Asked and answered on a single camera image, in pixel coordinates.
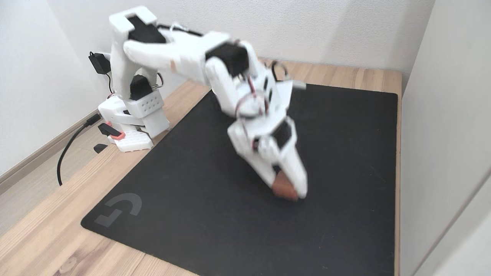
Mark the wooden baseboard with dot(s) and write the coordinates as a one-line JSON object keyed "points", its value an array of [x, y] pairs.
{"points": [[30, 161]]}

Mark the black and orange table clamp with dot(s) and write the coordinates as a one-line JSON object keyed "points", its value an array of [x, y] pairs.
{"points": [[111, 130]]}

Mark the black power adapter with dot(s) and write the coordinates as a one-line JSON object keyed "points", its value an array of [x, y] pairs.
{"points": [[100, 63]]}

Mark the pale grey cabinet panel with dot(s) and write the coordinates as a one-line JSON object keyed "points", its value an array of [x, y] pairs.
{"points": [[441, 134]]}

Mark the black mouse mat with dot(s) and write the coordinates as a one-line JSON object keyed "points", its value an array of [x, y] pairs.
{"points": [[191, 191]]}

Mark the red-brown toy block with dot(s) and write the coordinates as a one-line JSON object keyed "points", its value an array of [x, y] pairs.
{"points": [[284, 189]]}

